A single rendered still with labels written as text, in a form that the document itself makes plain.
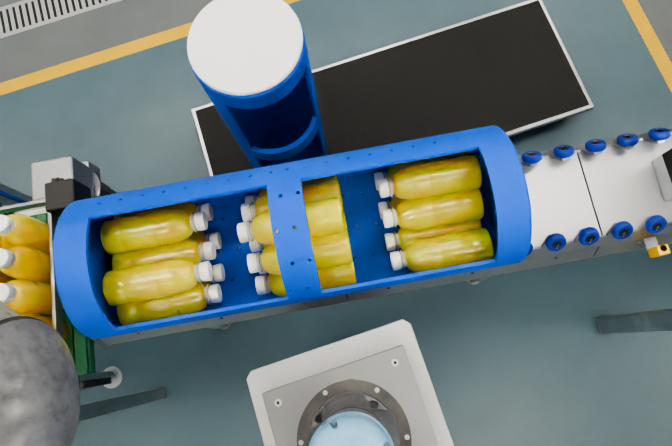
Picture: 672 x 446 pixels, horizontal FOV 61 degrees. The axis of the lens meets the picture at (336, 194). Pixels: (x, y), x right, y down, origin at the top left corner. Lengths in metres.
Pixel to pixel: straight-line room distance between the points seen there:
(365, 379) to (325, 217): 0.30
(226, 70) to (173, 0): 1.47
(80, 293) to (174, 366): 1.25
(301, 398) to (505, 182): 0.52
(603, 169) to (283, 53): 0.80
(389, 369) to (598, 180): 0.72
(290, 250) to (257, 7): 0.66
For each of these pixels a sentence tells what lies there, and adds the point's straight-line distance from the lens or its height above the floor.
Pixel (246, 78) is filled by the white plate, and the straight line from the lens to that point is 1.36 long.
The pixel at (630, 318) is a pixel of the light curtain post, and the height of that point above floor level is 0.28.
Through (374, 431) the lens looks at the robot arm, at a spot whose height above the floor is 1.43.
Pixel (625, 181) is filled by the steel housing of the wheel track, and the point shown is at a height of 0.93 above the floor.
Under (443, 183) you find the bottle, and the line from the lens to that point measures 1.15.
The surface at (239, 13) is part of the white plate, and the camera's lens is 1.45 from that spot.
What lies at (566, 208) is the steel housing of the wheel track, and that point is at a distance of 1.42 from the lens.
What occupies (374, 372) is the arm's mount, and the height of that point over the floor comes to 1.22.
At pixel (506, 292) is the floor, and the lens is 2.31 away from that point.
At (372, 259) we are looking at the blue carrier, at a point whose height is 0.98.
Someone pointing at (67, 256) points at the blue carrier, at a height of 1.23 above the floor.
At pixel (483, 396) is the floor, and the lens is 2.28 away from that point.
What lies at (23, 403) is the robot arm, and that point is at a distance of 0.64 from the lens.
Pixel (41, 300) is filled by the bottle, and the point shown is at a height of 1.01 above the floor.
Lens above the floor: 2.23
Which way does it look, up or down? 75 degrees down
